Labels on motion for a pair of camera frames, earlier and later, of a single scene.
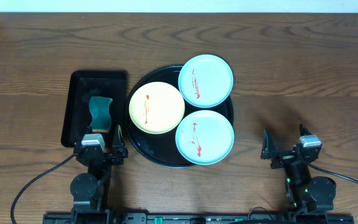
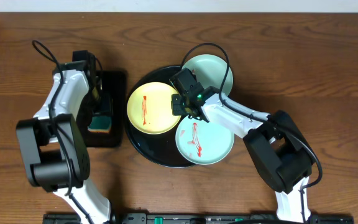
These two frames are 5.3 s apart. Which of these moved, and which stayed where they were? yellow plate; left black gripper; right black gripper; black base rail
Moved: right black gripper; left black gripper
Stayed: yellow plate; black base rail
